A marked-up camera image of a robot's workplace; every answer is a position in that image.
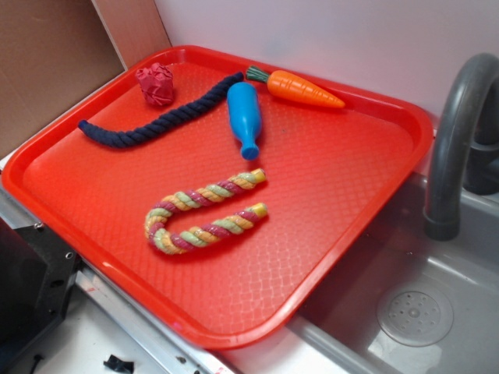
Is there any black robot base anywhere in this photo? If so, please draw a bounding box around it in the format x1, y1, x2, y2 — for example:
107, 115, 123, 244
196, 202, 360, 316
1, 221, 80, 373

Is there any red plastic tray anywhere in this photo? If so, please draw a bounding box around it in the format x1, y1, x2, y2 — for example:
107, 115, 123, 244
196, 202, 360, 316
1, 45, 435, 351

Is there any blue plastic toy bottle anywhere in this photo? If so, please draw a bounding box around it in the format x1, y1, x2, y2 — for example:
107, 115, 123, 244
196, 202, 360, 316
227, 82, 263, 161

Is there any orange plastic toy carrot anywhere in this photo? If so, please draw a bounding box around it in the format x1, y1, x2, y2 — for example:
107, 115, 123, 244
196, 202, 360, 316
246, 65, 345, 109

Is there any crumpled red paper ball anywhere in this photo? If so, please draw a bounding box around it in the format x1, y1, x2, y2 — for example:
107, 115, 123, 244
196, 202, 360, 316
135, 62, 175, 106

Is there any grey plastic sink basin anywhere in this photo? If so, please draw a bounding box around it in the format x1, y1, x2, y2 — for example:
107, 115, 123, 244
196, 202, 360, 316
289, 175, 498, 373

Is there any round sink drain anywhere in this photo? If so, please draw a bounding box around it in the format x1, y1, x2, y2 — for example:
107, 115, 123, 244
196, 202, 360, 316
377, 282, 454, 348

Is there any grey toy faucet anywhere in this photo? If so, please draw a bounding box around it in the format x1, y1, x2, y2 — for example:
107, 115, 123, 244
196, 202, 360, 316
423, 53, 498, 241

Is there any black tape scrap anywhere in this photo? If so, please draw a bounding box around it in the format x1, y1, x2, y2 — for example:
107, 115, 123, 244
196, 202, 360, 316
103, 355, 135, 374

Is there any brown cardboard panel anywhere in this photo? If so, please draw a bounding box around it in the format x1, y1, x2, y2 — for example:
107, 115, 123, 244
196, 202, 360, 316
1, 1, 171, 157

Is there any multicoloured twisted rope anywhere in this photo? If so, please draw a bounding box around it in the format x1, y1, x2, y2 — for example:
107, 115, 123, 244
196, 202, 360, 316
144, 168, 269, 256

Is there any dark blue rope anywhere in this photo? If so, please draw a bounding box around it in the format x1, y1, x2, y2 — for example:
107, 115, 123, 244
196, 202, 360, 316
77, 71, 245, 149

